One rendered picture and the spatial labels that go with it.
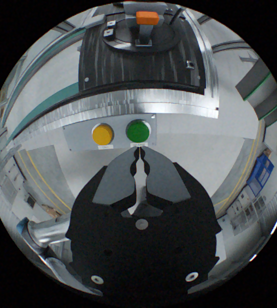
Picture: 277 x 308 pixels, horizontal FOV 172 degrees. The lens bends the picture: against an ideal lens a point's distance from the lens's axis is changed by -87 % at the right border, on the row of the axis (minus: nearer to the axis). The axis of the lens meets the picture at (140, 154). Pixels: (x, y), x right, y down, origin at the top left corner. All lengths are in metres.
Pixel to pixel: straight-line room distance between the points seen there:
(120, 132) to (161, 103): 0.09
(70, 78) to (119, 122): 0.19
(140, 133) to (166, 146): 0.16
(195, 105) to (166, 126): 0.13
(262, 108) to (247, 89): 0.13
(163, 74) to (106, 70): 0.09
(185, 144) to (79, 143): 0.31
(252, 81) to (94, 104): 0.32
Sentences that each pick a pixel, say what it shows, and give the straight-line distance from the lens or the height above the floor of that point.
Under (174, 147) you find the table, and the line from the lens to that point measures 0.34.
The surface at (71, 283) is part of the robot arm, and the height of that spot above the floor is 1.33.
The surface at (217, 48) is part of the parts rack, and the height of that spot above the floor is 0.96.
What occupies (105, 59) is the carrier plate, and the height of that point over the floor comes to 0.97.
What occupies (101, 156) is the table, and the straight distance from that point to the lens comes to 0.36.
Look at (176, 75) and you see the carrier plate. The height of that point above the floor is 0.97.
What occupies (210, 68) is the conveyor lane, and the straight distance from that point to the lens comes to 0.26.
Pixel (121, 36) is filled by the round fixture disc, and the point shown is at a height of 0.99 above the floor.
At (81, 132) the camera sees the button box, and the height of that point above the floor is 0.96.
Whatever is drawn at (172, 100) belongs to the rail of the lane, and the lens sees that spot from 0.20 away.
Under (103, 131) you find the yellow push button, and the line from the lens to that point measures 0.19.
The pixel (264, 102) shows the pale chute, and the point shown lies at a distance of 0.37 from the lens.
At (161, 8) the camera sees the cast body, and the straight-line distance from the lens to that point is 0.15.
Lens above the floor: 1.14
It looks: 58 degrees down
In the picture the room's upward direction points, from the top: 177 degrees clockwise
